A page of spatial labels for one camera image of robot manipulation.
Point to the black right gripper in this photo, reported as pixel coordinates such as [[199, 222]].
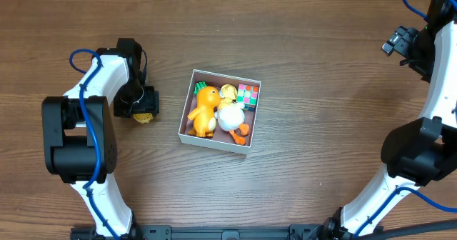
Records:
[[398, 41]]

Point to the orange toy dinosaur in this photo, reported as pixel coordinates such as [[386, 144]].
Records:
[[203, 118]]

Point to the yellow round disc toy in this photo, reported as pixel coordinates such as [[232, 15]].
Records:
[[143, 118]]

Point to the white plush duck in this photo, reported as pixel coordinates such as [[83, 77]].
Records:
[[230, 115]]

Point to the white box pink interior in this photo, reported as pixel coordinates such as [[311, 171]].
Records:
[[221, 139]]

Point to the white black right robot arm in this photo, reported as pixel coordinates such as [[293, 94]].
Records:
[[420, 151]]

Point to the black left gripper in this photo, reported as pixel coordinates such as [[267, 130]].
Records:
[[139, 108]]

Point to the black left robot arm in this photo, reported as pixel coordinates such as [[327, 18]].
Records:
[[79, 140]]

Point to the green round disc toy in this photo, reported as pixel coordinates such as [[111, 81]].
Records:
[[199, 85]]

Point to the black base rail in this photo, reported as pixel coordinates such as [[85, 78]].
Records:
[[162, 232]]

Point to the multicoloured puzzle cube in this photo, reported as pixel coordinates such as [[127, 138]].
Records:
[[247, 95]]

